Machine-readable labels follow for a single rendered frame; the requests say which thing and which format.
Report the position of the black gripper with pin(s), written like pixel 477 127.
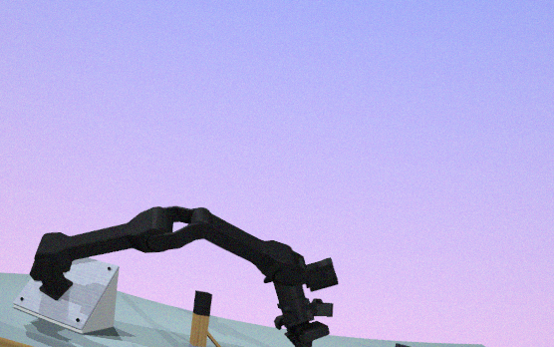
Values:
pixel 300 332

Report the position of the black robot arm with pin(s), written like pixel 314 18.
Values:
pixel 151 231

